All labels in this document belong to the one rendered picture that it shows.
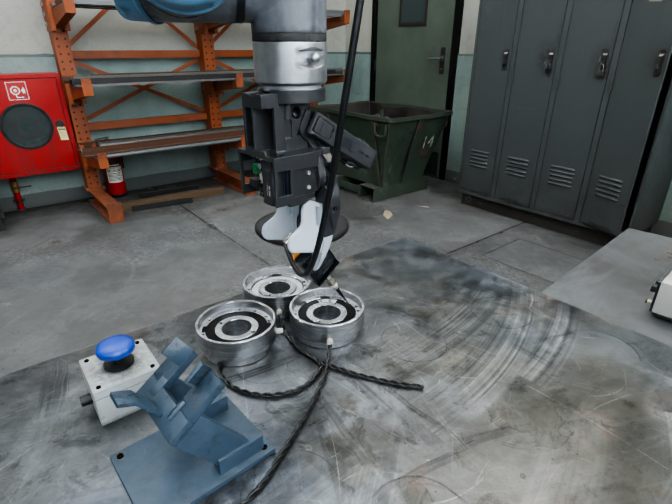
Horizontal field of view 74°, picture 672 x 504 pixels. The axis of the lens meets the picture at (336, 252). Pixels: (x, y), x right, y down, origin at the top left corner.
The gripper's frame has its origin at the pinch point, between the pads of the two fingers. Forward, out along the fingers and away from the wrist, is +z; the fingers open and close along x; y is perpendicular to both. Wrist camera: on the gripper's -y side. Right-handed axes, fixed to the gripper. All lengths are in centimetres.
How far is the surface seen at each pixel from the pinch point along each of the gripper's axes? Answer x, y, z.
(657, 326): 27, -63, 25
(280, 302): -6.9, 0.6, 10.0
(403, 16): -273, -329, -50
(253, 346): -0.8, 9.0, 10.2
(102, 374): -5.5, 25.1, 8.7
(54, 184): -376, -31, 77
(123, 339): -6.0, 22.2, 5.8
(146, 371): -2.8, 21.3, 8.7
